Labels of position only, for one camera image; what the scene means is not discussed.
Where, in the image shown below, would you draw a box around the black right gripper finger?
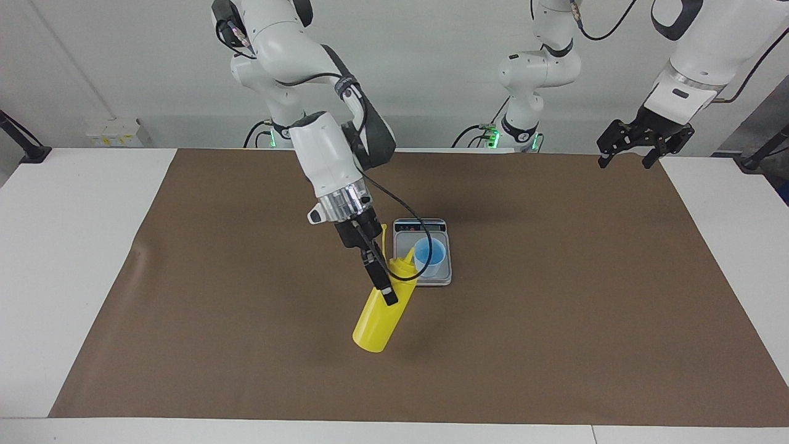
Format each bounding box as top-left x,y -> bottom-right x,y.
362,245 -> 399,307

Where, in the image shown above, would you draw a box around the light blue plastic cup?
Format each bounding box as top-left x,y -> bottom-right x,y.
413,237 -> 447,278

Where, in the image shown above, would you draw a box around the yellow squeeze bottle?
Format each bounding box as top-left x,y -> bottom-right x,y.
352,223 -> 426,353

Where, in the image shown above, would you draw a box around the silver digital kitchen scale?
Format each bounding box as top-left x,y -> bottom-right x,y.
393,218 -> 452,287

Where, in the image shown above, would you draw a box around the black clamp stand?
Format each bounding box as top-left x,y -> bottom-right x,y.
0,110 -> 52,164
734,123 -> 789,171

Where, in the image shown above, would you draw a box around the brown table mat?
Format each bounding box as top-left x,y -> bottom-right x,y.
48,148 -> 789,428

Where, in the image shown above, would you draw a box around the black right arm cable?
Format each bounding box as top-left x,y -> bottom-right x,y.
215,18 -> 433,283

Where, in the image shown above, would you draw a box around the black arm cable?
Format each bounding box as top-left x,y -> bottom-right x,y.
215,18 -> 433,283
570,0 -> 789,104

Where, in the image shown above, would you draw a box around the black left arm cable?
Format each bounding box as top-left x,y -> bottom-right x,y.
570,0 -> 789,104

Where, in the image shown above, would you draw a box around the black base cable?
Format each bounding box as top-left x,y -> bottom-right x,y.
452,99 -> 512,149
243,119 -> 273,149

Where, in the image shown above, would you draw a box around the white wall socket strip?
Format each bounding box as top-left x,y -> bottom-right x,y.
85,118 -> 141,147

